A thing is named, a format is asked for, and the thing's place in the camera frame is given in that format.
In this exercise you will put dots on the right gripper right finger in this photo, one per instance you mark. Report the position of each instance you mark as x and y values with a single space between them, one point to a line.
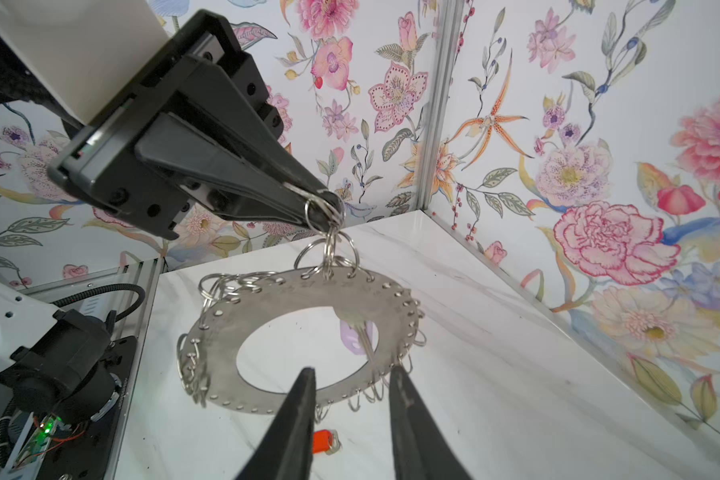
419 449

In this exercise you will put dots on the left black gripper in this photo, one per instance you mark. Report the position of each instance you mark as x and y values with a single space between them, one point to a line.
193 127

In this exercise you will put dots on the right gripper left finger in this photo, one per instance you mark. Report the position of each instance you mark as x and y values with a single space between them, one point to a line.
286 450

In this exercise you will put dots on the red key tag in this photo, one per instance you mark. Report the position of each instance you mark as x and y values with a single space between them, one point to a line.
325 442

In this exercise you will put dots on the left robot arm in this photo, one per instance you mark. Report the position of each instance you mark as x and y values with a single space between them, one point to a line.
50 358

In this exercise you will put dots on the lilac key head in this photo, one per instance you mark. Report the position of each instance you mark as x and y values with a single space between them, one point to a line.
350 338

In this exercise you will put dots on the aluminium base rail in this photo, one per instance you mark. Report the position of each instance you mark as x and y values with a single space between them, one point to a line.
54 453

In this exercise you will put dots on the left aluminium corner post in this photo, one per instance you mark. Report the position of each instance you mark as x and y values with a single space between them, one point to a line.
444 60

